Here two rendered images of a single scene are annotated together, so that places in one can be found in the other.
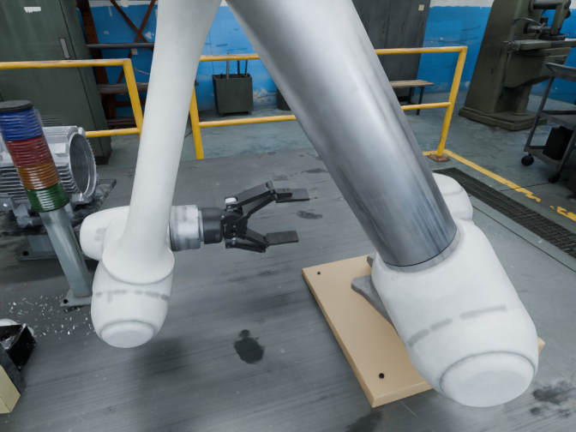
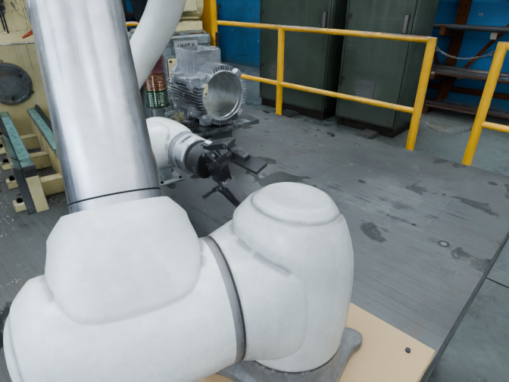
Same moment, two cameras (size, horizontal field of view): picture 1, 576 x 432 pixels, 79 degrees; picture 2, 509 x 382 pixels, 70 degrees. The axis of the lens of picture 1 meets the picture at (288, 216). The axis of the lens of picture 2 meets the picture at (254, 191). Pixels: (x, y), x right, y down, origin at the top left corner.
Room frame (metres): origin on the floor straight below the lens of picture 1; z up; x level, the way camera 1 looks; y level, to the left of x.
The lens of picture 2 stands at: (0.33, -0.55, 1.31)
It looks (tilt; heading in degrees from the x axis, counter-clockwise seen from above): 29 degrees down; 61
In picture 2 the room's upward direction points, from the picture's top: straight up
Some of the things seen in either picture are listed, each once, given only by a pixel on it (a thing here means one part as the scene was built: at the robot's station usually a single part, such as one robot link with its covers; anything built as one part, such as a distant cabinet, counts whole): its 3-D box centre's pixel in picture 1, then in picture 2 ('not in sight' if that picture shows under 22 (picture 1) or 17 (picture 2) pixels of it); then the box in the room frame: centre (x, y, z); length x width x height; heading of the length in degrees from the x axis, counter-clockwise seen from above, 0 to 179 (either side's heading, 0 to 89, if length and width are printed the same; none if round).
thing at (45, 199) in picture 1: (46, 193); (157, 97); (0.59, 0.45, 1.05); 0.06 x 0.06 x 0.04
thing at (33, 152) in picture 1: (28, 147); (152, 63); (0.59, 0.45, 1.14); 0.06 x 0.06 x 0.04
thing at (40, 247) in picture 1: (60, 221); (209, 133); (0.80, 0.61, 0.86); 0.27 x 0.24 x 0.12; 7
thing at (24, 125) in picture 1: (18, 122); not in sight; (0.59, 0.45, 1.19); 0.06 x 0.06 x 0.04
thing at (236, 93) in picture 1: (232, 84); not in sight; (5.21, 0.78, 0.41); 0.52 x 0.47 x 0.82; 107
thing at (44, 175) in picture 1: (38, 171); (154, 80); (0.59, 0.45, 1.10); 0.06 x 0.06 x 0.04
